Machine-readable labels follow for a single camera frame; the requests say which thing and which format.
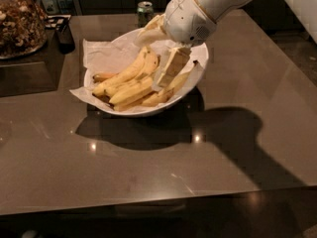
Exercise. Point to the small orange banana left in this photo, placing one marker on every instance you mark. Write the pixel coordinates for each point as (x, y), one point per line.
(101, 76)

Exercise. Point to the black box stand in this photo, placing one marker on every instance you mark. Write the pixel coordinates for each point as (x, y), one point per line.
(35, 73)

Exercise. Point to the glass jar of nuts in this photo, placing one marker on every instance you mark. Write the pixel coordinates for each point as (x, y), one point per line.
(22, 32)

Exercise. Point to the white bowl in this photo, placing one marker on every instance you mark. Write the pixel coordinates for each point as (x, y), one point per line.
(198, 55)

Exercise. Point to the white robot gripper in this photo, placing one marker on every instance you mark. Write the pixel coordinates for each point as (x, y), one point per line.
(184, 19)

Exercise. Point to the white paper liner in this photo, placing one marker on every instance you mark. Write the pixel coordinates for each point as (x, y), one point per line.
(105, 55)

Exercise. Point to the large front yellow banana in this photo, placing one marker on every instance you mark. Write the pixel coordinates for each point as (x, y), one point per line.
(132, 93)

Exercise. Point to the right yellow banana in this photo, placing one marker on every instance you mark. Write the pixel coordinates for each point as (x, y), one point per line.
(156, 98)

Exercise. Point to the small dark cup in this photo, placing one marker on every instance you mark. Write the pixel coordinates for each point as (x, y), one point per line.
(65, 39)

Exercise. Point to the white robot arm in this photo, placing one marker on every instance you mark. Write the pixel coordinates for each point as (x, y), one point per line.
(304, 10)

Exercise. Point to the green soda can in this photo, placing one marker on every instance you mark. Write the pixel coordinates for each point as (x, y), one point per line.
(145, 12)

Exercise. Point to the top yellow banana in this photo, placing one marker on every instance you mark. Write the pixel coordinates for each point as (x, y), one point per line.
(128, 73)

